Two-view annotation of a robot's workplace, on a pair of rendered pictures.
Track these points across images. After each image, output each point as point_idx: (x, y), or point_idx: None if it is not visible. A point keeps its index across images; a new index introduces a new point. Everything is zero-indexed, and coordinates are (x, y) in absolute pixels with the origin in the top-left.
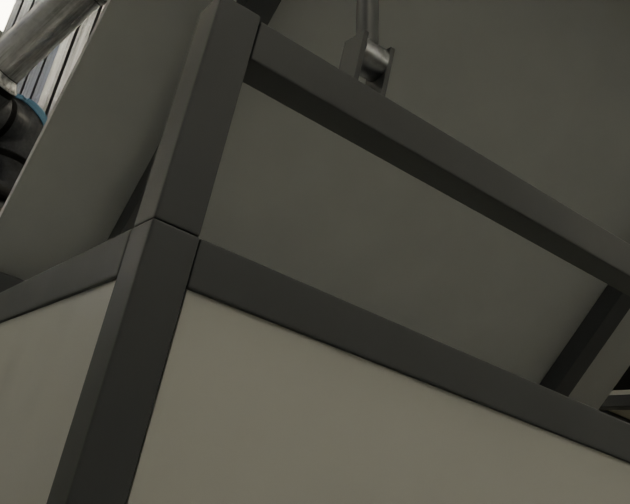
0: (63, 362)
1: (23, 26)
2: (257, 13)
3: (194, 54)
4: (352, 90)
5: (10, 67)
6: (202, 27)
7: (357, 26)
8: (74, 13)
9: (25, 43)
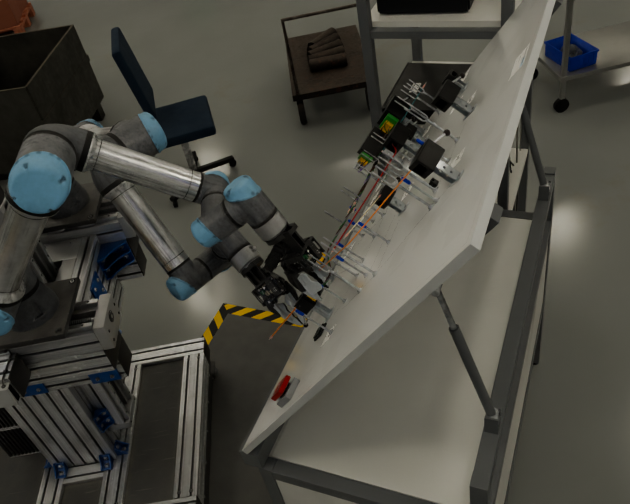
0: None
1: (14, 264)
2: None
3: (478, 500)
4: (499, 438)
5: (20, 283)
6: (478, 494)
7: (486, 410)
8: (43, 229)
9: (23, 269)
